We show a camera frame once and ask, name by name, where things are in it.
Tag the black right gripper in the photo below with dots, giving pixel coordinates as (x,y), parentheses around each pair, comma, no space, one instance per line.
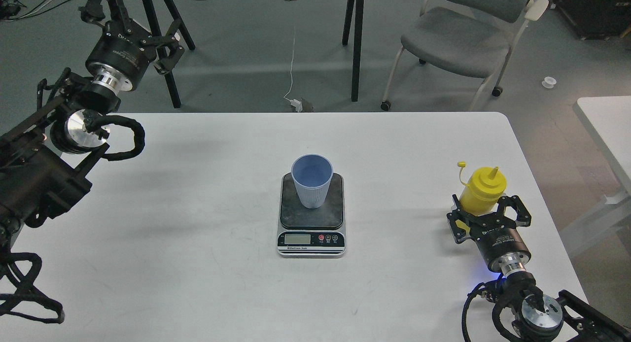
(501,246)

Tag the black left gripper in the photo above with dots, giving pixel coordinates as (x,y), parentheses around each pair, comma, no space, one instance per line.
(116,58)

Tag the yellow squeeze bottle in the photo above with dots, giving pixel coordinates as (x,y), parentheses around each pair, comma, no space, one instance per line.
(482,191)

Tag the blue ribbed plastic cup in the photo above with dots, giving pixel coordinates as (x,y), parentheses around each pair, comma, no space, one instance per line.
(312,175)

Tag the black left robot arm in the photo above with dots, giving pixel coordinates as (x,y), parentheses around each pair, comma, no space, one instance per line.
(45,159)

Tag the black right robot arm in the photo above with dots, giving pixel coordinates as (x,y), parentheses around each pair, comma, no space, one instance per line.
(521,311)

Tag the digital kitchen scale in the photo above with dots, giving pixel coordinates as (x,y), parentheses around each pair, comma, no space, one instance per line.
(312,232)

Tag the small white spool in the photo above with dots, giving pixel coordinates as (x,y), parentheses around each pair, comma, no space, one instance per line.
(549,82)

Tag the white side table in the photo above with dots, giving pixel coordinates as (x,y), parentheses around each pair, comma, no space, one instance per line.
(607,120)

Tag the grey office chair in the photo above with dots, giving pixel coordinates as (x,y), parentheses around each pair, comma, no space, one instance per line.
(462,44)

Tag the black cabinet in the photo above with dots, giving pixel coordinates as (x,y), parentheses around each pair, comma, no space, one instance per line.
(596,19)

